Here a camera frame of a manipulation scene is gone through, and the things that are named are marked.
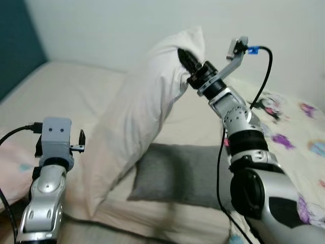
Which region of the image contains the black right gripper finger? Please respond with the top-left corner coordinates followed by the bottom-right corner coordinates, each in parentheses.
top-left (177, 48), bottom-right (202, 75)

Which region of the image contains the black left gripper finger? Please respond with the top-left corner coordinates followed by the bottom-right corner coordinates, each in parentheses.
top-left (71, 129), bottom-right (86, 153)

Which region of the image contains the white pillow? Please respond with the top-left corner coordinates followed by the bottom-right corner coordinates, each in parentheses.
top-left (81, 25), bottom-right (206, 219)

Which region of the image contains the grey pillow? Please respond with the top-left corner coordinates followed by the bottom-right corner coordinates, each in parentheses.
top-left (127, 142), bottom-right (237, 211)

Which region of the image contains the pink cloth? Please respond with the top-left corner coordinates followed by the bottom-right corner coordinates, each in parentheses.
top-left (0, 140), bottom-right (39, 209)

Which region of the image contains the bed with cream sheet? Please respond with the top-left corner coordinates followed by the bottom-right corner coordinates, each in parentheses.
top-left (0, 61), bottom-right (325, 244)

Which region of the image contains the cartoon print blanket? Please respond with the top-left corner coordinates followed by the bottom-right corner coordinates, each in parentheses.
top-left (223, 76), bottom-right (325, 244)

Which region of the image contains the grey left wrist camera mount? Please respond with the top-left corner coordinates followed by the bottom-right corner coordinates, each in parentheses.
top-left (41, 117), bottom-right (74, 162)

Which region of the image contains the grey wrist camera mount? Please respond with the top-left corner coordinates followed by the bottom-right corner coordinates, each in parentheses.
top-left (197, 36), bottom-right (250, 97)
top-left (41, 117), bottom-right (74, 162)

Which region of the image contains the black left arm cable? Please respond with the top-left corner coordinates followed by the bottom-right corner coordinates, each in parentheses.
top-left (0, 122), bottom-right (44, 242)

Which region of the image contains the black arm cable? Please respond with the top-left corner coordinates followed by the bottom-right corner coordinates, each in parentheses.
top-left (0, 122), bottom-right (44, 242)
top-left (216, 45), bottom-right (273, 244)

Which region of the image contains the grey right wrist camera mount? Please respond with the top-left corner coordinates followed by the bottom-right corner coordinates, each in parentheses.
top-left (197, 36), bottom-right (250, 97)

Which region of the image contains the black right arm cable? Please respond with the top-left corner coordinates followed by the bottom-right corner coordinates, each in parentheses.
top-left (216, 45), bottom-right (273, 244)

